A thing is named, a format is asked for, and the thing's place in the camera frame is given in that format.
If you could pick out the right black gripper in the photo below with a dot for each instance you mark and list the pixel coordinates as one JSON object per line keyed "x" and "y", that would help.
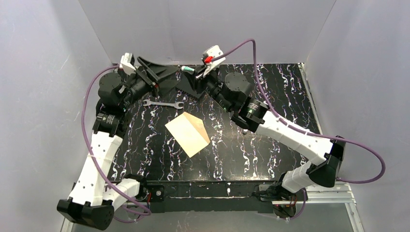
{"x": 202, "y": 81}

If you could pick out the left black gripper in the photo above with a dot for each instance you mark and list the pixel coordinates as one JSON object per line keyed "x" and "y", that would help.
{"x": 147, "y": 77}

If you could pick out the green glue stick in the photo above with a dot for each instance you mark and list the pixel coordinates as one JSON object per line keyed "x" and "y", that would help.
{"x": 187, "y": 69}

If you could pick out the cream paper envelope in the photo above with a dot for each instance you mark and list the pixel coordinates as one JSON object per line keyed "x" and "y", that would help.
{"x": 190, "y": 133}

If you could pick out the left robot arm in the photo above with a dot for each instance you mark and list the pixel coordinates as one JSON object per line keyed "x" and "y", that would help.
{"x": 94, "y": 199}

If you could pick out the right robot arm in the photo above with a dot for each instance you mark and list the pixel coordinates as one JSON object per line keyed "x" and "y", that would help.
{"x": 232, "y": 94}

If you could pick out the black ribbed block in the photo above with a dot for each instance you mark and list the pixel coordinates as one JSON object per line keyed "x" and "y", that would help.
{"x": 187, "y": 89}

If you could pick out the silver open-end wrench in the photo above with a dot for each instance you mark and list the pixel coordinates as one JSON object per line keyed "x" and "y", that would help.
{"x": 177, "y": 105}

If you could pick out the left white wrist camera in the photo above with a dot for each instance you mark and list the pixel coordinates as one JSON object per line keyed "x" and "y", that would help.
{"x": 127, "y": 63}

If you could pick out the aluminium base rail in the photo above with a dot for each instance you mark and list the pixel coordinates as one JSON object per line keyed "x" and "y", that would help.
{"x": 221, "y": 196}

